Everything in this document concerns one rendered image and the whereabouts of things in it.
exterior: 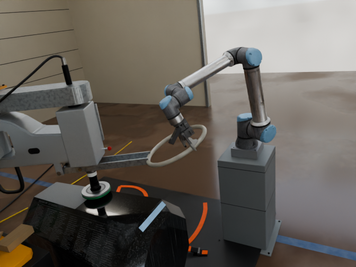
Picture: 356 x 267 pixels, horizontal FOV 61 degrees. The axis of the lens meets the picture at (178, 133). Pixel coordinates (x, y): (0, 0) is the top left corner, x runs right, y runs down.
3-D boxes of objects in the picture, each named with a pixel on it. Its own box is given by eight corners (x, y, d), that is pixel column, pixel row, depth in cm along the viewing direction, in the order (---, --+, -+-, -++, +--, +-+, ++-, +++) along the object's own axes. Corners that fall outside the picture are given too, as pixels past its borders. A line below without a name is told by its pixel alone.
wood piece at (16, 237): (9, 253, 186) (7, 246, 184) (-2, 250, 190) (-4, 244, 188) (34, 231, 202) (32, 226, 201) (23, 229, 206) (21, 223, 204)
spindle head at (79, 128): (49, 174, 215) (30, 114, 199) (61, 159, 235) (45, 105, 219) (98, 169, 212) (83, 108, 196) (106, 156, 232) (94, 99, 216)
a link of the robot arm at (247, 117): (247, 128, 262) (246, 109, 255) (261, 134, 248) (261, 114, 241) (233, 134, 255) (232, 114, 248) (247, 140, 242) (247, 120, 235)
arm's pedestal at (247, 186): (233, 211, 322) (229, 139, 291) (282, 221, 298) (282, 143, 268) (216, 242, 282) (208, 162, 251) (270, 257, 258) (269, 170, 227)
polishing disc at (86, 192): (108, 179, 243) (108, 178, 243) (111, 193, 224) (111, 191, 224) (81, 187, 238) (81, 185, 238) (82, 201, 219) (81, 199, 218)
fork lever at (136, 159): (55, 177, 217) (53, 171, 215) (65, 165, 235) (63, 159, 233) (148, 166, 211) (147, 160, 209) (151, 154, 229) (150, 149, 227)
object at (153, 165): (142, 178, 197) (140, 174, 196) (151, 147, 243) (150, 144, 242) (209, 145, 187) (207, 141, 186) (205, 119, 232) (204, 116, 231)
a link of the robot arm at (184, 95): (181, 83, 192) (167, 94, 189) (192, 86, 183) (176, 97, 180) (187, 95, 197) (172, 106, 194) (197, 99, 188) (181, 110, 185)
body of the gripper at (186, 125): (195, 134, 189) (186, 118, 186) (185, 142, 187) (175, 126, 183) (190, 133, 196) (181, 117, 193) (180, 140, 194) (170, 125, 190)
